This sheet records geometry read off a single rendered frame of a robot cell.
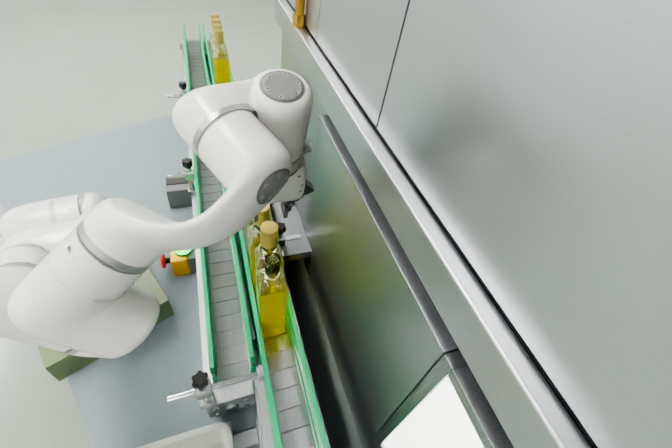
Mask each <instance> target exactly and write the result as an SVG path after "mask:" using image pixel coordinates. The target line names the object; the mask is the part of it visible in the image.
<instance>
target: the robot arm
mask: <svg viewBox="0 0 672 448"><path fill-rule="evenodd" d="M312 105H313V93H312V90H311V87H310V85H309V84H308V82H307V81H306V80H305V79H304V78H303V77H302V76H300V75H299V74H297V73H295V72H293V71H290V70H286V69H269V70H265V71H263V72H261V73H259V74H258V75H257V76H256V77H254V78H253V79H248V80H242V81H236V82H229V83H221V84H214V85H208V86H204V87H200V88H197V89H194V90H192V91H190V92H188V93H187V94H185V95H183V96H182V97H181V98H180V99H179V100H178V101H177V102H176V104H175V106H174V108H173V111H172V121H173V124H174V127H175V129H176V130H177V132H178V133H179V135H180V136H181V137H182V138H183V139H184V141H185V142H186V143H187V144H188V145H189V146H190V147H191V149H192V150H193V151H194V152H195V153H196V154H197V156H198V157H199V158H200V159H201V160H202V161H203V162H204V163H205V165H206V166H207V167H208V168H209V169H210V170H211V172H212V173H213V174H214V175H215V176H216V177H217V179H218V180H219V181H220V182H221V183H222V184H223V185H224V187H225V188H226V189H227V191H226V192H225V193H224V194H223V195H222V196H221V197H220V198H219V199H218V200H217V201H216V202H215V203H214V204H213V205H212V206H211V207H210V208H209V209H207V210H206V211H205V212H204V213H202V214H200V215H199V216H197V217H195V218H193V219H191V220H188V221H184V222H176V221H174V220H172V219H169V218H167V217H165V216H163V215H161V214H160V213H158V212H156V211H154V210H152V209H150V208H148V207H146V206H144V205H142V204H140V203H137V202H135V201H132V200H128V199H124V198H108V199H106V198H105V197H104V196H103V195H101V194H99V193H96V192H87V193H80V194H75V195H70V196H64V197H59V198H52V199H47V200H42V201H37V202H32V203H27V204H23V205H20V206H17V207H15V208H12V209H10V210H9V211H7V212H6V213H5V214H4V215H3V216H2V217H1V219H0V237H2V239H3V242H2V243H1V245H0V337H3V338H7V339H11V340H15V341H19V342H24V343H28V344H33V345H37V346H40V347H44V348H48V349H52V350H56V351H60V352H62V353H66V354H70V355H74V356H81V357H98V358H108V359H114V358H118V357H121V356H123V355H126V354H128V353H129V352H131V351H133V350H134V349H135V348H136V347H138V346H139V345H140V344H141V343H142V342H143V341H144V340H145V339H146V338H147V337H148V335H149V334H150V333H151V331H152V330H153V328H154V326H155V324H156V322H157V319H158V316H159V311H160V305H159V301H158V299H157V297H156V296H155V295H154V294H152V293H150V292H148V291H146V290H144V289H141V288H139V287H137V286H134V285H132V284H133V283H134V282H135V281H136V280H137V279H138V278H139V277H140V276H141V275H142V274H143V273H144V272H145V271H146V270H147V269H148V268H149V267H150V266H151V265H152V264H153V263H154V262H155V261H156V260H157V259H158V258H159V257H160V256H161V255H162V254H164V253H165V252H169V251H184V250H193V249H199V248H203V247H207V246H210V245H213V244H215V243H218V242H220V241H222V240H224V239H226V238H228V237H230V236H232V235H233V234H235V233H236V232H238V231H239V230H241V229H242V228H243V227H245V226H246V225H247V224H248V223H249V222H250V221H251V220H252V219H253V221H254V223H256V222H257V221H258V213H259V212H260V211H261V210H262V209H263V208H264V207H265V206H266V205H267V204H270V203H278V202H281V210H282V214H283V218H287V217H288V212H289V211H291V208H292V207H293V206H294V205H295V202H296V201H298V200H300V199H302V198H303V197H304V195H307V194H309V193H311V192H313V191H314V188H313V184H312V183H310V182H309V181H308V180H306V165H305V156H304V155H305V154H306V153H308V152H312V150H313V147H312V143H306V142H305V139H306V135H307V130H308V125H309V120H310V115H311V110H312Z"/></svg>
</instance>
